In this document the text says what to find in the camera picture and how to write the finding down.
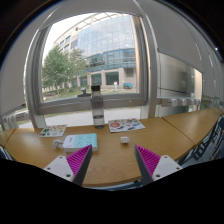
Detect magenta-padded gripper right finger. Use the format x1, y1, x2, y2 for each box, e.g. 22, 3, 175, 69
134, 144, 184, 186

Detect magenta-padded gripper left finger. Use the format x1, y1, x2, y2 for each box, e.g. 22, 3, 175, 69
43, 144, 94, 187

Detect white and teal power strip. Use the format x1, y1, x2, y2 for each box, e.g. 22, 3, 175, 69
62, 133, 99, 154

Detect sticker sheet with green stickers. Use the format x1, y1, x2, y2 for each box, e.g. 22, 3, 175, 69
37, 124, 68, 138

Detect black chairs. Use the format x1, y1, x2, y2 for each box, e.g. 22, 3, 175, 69
178, 113, 224, 168

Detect sticker sheet with red circle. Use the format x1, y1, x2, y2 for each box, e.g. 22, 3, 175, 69
108, 118, 146, 133

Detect black chair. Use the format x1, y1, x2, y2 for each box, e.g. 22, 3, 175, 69
0, 144, 15, 162

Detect clear grey water bottle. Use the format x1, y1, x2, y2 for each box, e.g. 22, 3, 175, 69
90, 85, 106, 130

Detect green tree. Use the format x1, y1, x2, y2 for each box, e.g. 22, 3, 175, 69
41, 46, 88, 96

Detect glass-fronted building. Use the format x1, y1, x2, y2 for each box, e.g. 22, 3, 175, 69
53, 13, 138, 91

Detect grey window frame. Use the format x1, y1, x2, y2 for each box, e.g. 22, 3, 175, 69
24, 9, 159, 129

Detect white wall rail with knobs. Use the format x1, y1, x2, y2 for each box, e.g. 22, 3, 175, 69
0, 111, 32, 130
159, 96, 205, 109

